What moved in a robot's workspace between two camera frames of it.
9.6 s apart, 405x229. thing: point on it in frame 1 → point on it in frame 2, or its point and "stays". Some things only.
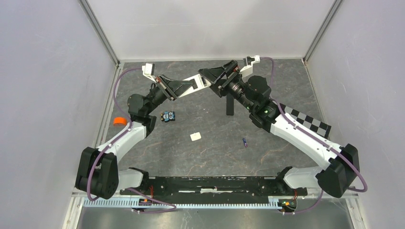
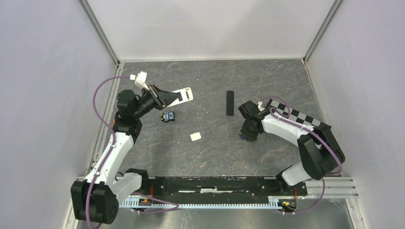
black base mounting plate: x=219 y=187 stays
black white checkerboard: x=321 y=128 stays
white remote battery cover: x=195 y=136 stays
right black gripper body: x=232 y=72 → x=247 y=130
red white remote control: x=199 y=81 → x=186 y=95
